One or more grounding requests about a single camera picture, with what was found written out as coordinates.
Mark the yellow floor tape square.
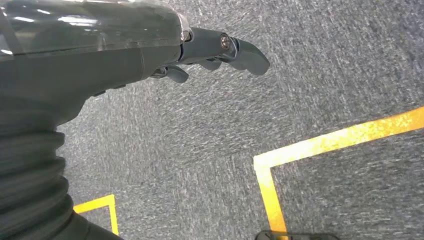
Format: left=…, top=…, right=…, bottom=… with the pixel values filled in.
left=253, top=105, right=424, bottom=237

